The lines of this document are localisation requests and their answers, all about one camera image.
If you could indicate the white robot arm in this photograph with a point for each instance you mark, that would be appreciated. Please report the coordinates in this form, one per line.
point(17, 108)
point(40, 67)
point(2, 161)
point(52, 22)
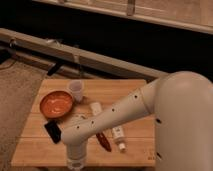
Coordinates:
point(182, 103)

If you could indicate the sliding door track frame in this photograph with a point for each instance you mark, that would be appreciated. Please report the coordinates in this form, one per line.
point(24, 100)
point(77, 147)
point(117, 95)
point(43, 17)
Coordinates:
point(86, 58)

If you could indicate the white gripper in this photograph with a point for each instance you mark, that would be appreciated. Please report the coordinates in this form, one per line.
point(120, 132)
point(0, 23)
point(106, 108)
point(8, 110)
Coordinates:
point(74, 165)

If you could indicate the black rectangular phone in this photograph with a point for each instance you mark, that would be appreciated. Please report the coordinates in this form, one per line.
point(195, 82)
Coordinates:
point(53, 131)

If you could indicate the orange ceramic bowl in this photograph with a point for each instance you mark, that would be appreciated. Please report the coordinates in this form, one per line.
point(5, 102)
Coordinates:
point(56, 104)

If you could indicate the white squeeze tube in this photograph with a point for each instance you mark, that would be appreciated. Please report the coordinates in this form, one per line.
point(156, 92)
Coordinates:
point(117, 132)

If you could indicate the translucent plastic cup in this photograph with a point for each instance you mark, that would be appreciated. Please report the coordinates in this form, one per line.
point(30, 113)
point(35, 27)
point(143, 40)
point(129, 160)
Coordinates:
point(76, 89)

